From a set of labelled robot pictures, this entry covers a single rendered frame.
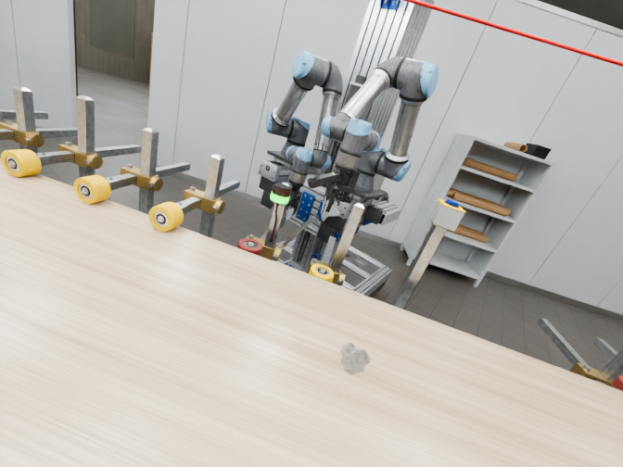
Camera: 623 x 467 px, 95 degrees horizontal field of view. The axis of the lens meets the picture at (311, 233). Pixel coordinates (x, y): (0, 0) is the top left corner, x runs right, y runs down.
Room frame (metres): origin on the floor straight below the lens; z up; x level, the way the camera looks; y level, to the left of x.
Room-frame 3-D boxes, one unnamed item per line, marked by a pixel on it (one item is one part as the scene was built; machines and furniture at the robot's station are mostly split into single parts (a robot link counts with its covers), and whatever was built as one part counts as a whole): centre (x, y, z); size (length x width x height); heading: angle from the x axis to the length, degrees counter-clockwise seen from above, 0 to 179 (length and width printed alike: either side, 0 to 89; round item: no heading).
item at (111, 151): (1.04, 0.91, 0.95); 0.50 x 0.04 x 0.04; 176
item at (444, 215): (0.89, -0.38, 1.18); 0.07 x 0.07 x 0.08; 86
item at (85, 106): (0.97, 0.88, 0.92); 0.03 x 0.03 x 0.48; 86
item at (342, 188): (1.00, -0.05, 1.15); 0.09 x 0.08 x 0.12; 106
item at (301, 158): (1.32, 0.15, 1.12); 0.09 x 0.08 x 0.11; 29
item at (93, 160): (0.97, 0.90, 0.95); 0.13 x 0.06 x 0.05; 86
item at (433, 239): (0.89, -0.38, 0.93); 0.05 x 0.04 x 0.45; 86
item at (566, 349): (0.93, -1.08, 0.82); 0.43 x 0.03 x 0.04; 176
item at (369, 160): (1.57, -0.17, 1.20); 0.13 x 0.12 x 0.14; 64
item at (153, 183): (0.96, 0.65, 0.95); 0.13 x 0.06 x 0.05; 86
